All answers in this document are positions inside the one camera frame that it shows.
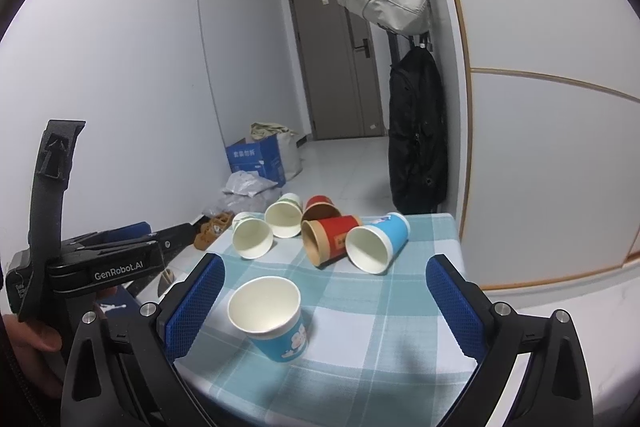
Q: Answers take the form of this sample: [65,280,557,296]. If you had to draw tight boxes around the white paper cup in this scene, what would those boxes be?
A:
[263,192,305,240]
[231,211,274,261]

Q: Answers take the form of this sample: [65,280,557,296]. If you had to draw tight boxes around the crumpled clear plastic bag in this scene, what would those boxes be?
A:
[221,171,279,198]

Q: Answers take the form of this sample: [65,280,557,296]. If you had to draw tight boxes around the grey door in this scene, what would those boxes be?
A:
[285,0,390,142]

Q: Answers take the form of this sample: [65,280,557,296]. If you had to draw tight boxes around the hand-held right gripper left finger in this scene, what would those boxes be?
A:
[60,252,226,427]

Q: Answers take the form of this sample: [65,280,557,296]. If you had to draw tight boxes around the red paper cup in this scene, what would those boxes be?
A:
[301,195,343,224]
[300,214,363,269]

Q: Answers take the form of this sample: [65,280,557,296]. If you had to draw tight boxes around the brown plush slippers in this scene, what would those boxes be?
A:
[193,212,235,252]

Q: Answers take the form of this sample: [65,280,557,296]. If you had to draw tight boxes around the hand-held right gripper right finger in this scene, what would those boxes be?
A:
[425,253,596,427]

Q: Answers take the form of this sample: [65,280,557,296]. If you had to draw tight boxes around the person's left hand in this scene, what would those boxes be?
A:
[0,311,65,400]

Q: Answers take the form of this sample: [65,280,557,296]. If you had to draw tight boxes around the blue cardboard box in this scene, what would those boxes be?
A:
[224,135,287,188]

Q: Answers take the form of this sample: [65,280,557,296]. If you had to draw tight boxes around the black hanging backpack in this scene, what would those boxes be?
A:
[387,46,449,216]

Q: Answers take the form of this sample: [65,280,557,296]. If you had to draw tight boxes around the blue cartoon paper cup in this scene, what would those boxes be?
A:
[228,275,308,364]
[344,211,411,276]

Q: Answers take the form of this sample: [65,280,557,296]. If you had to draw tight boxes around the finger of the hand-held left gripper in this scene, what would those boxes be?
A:
[60,221,153,253]
[149,222,196,264]

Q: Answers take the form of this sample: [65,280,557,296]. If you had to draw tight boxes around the teal checked tablecloth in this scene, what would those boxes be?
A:
[134,211,483,427]

